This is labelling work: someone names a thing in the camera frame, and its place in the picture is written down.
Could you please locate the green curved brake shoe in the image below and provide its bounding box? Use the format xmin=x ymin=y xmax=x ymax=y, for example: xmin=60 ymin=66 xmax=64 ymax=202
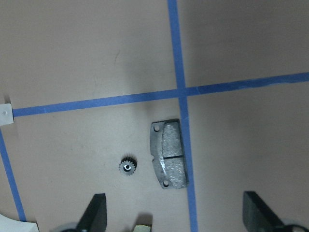
xmin=133 ymin=225 xmax=152 ymax=232

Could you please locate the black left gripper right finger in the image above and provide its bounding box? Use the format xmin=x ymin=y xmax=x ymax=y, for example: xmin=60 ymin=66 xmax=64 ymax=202
xmin=242 ymin=191 xmax=285 ymax=230

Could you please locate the dark grey brake pad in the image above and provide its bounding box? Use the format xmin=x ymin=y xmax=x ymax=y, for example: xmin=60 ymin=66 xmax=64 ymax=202
xmin=150 ymin=118 xmax=189 ymax=189

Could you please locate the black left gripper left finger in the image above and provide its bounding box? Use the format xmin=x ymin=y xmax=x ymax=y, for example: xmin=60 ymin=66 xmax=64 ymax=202
xmin=76 ymin=193 xmax=107 ymax=232

